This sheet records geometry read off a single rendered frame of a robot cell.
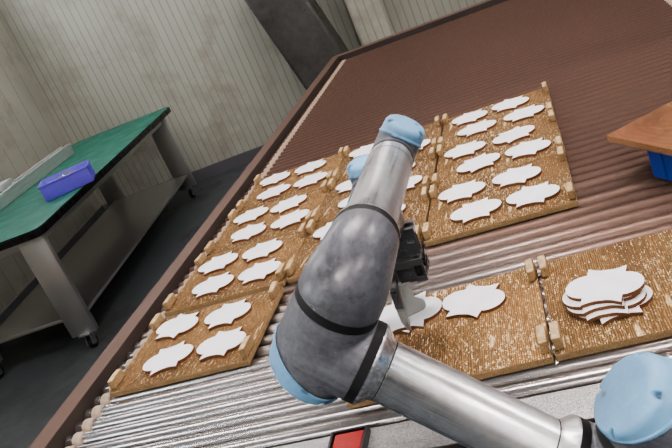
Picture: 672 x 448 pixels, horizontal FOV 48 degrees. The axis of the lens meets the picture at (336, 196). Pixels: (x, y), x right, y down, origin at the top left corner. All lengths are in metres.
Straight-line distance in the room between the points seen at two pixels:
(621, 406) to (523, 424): 0.12
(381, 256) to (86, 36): 6.89
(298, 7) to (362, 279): 5.78
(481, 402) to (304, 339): 0.24
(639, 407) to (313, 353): 0.39
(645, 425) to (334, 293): 0.39
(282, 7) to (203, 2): 0.97
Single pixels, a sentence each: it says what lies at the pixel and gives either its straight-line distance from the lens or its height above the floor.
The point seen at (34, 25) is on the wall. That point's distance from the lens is 7.89.
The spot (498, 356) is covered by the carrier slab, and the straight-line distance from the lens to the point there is 1.49.
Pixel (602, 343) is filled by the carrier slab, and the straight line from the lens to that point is 1.45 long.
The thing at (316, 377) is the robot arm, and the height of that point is 1.28.
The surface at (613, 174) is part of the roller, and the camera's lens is 2.11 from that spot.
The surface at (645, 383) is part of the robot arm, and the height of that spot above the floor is 1.17.
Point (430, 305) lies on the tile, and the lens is 1.57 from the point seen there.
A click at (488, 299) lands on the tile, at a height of 0.94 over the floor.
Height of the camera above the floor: 1.77
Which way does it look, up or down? 19 degrees down
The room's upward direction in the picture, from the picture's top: 23 degrees counter-clockwise
